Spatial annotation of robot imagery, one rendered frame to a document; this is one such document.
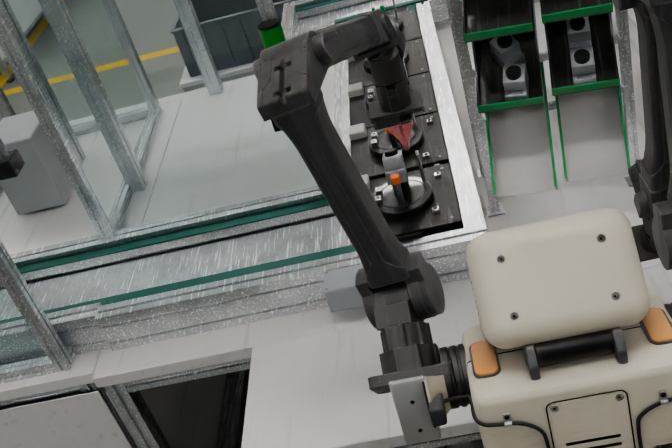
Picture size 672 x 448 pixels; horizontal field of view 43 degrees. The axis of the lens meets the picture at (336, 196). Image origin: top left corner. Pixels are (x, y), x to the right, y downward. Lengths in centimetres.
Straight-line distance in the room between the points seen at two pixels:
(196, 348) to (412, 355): 83
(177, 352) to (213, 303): 14
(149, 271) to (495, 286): 121
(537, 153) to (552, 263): 80
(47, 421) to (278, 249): 67
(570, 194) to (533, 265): 97
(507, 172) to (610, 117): 24
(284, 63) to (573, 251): 44
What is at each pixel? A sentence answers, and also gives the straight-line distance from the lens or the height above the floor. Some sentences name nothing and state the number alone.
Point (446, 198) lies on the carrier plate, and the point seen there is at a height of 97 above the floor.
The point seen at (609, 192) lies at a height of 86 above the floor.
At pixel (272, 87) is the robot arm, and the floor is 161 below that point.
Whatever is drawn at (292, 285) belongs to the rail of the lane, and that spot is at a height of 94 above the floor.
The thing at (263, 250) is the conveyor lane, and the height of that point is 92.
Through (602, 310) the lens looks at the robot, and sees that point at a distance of 109.
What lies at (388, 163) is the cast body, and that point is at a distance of 188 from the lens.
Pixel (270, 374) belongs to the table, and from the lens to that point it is 179.
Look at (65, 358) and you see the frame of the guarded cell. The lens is 205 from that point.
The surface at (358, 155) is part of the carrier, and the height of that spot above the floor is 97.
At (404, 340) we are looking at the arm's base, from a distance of 120.
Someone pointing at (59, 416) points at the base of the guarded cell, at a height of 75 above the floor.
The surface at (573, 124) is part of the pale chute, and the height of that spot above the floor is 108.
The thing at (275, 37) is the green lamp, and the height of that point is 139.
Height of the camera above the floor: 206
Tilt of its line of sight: 32 degrees down
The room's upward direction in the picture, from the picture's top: 18 degrees counter-clockwise
